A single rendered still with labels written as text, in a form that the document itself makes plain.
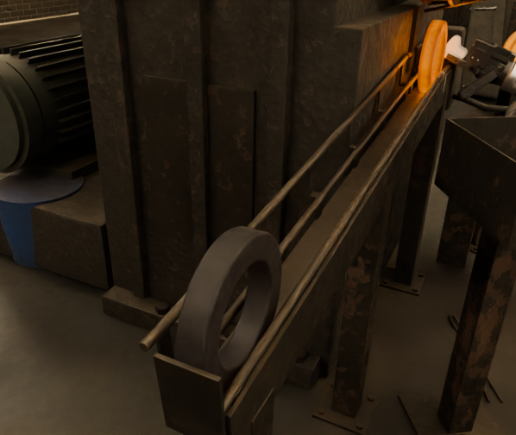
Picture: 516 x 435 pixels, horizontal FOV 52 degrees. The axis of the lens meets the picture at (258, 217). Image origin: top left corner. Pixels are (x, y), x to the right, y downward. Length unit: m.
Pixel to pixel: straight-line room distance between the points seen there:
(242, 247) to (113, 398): 0.96
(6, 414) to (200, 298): 1.03
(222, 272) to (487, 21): 3.89
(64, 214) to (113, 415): 0.67
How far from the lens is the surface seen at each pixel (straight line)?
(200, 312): 0.50
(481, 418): 1.46
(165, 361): 0.53
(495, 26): 4.24
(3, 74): 1.84
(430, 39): 1.45
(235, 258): 0.51
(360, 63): 1.08
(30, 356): 1.61
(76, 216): 1.74
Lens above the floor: 1.01
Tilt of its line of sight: 27 degrees down
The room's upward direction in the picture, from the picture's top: 1 degrees clockwise
